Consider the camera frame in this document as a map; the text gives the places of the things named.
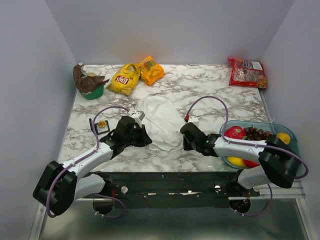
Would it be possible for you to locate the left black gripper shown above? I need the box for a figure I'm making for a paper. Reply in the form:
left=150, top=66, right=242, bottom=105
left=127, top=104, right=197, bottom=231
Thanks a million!
left=123, top=124, right=153, bottom=148

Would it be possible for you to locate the white cloth garment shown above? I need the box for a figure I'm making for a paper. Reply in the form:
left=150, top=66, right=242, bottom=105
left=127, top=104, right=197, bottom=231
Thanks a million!
left=135, top=96, right=185, bottom=156

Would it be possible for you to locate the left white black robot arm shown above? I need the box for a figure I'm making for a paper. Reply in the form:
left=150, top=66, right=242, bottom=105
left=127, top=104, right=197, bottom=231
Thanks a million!
left=32, top=111, right=152, bottom=218

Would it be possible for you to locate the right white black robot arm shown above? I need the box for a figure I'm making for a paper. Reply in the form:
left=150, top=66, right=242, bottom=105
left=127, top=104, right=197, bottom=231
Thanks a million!
left=180, top=122, right=301, bottom=196

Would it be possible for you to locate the black brooch display box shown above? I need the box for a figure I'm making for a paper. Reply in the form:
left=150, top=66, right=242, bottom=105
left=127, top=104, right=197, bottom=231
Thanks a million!
left=89, top=118, right=111, bottom=135

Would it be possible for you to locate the red dragon fruit toy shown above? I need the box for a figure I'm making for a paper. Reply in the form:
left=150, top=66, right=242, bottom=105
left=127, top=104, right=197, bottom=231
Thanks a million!
left=224, top=126, right=247, bottom=140

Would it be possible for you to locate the yellow lemon front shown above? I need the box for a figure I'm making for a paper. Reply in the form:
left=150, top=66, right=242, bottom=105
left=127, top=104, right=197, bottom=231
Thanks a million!
left=226, top=156, right=247, bottom=168

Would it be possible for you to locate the yellow lemon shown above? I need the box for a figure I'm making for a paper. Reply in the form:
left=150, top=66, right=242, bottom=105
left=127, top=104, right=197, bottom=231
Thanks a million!
left=276, top=132, right=291, bottom=145
left=226, top=156, right=247, bottom=168

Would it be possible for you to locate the yellow chips bag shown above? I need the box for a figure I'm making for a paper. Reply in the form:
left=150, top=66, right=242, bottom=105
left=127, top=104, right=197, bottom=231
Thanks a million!
left=106, top=63, right=141, bottom=96

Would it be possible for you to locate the dark purple grape bunch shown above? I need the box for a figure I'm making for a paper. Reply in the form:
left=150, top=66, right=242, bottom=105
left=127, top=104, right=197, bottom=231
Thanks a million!
left=244, top=126, right=275, bottom=141

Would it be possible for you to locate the red apple toy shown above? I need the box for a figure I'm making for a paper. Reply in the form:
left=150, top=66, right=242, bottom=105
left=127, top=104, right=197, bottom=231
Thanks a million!
left=242, top=159, right=260, bottom=168

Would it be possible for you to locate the orange snack bag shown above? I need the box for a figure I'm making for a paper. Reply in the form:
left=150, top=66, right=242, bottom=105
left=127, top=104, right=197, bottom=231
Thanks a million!
left=136, top=56, right=165, bottom=86

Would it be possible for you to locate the green bowl with brown paper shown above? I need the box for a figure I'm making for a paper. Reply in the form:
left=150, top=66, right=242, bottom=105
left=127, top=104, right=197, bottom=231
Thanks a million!
left=72, top=63, right=110, bottom=100

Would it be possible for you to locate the teal plastic fruit basket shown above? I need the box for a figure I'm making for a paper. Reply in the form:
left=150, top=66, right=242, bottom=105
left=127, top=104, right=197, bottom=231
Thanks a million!
left=221, top=120, right=300, bottom=170

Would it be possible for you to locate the red snack bag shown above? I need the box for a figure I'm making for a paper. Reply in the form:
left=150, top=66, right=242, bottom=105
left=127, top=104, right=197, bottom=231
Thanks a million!
left=228, top=57, right=268, bottom=90

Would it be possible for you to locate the yellow lemon back right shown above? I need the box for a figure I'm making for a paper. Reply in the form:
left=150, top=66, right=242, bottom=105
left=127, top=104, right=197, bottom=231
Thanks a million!
left=276, top=132, right=291, bottom=145

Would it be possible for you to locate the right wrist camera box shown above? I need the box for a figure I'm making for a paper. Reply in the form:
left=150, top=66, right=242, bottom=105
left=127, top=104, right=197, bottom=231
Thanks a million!
left=184, top=115, right=199, bottom=127

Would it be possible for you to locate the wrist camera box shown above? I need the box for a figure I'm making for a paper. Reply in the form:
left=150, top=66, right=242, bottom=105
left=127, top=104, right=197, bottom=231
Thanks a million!
left=184, top=115, right=199, bottom=127
left=129, top=110, right=145, bottom=127

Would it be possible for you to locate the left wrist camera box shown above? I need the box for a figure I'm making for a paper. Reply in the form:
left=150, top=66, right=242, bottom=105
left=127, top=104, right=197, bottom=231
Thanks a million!
left=129, top=110, right=145, bottom=127

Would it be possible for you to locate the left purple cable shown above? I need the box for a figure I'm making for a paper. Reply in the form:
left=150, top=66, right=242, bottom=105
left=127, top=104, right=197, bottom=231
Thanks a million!
left=46, top=105, right=131, bottom=218

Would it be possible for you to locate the aluminium frame profile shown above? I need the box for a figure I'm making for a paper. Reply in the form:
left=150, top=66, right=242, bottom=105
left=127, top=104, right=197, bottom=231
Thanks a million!
left=27, top=179, right=311, bottom=240

